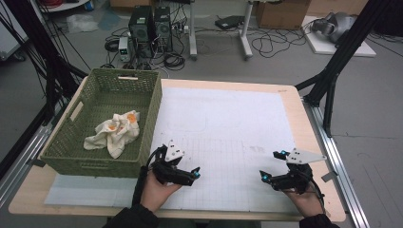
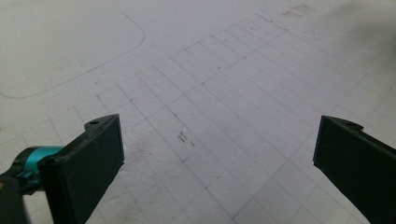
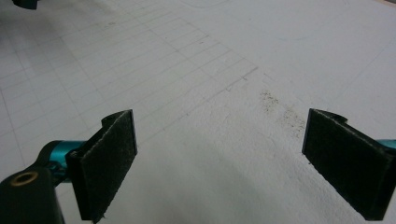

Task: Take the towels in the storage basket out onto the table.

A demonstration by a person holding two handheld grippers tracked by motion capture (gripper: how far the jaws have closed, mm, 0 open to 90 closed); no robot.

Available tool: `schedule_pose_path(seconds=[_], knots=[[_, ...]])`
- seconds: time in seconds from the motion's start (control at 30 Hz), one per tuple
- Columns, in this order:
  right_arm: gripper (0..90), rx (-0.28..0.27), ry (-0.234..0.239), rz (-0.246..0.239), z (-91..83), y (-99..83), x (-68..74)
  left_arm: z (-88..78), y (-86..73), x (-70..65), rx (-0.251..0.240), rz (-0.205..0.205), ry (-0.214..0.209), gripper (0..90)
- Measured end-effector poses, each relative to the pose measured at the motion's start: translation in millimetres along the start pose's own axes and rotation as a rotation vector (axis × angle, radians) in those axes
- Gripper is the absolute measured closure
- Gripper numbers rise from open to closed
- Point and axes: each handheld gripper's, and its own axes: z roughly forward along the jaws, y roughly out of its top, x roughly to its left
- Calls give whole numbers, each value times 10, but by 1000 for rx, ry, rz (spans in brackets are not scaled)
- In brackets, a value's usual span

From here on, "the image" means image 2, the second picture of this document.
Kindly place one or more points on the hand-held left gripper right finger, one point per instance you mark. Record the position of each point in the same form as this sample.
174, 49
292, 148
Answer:
355, 161

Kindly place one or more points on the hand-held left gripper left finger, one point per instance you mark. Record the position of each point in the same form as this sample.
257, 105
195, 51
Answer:
84, 168

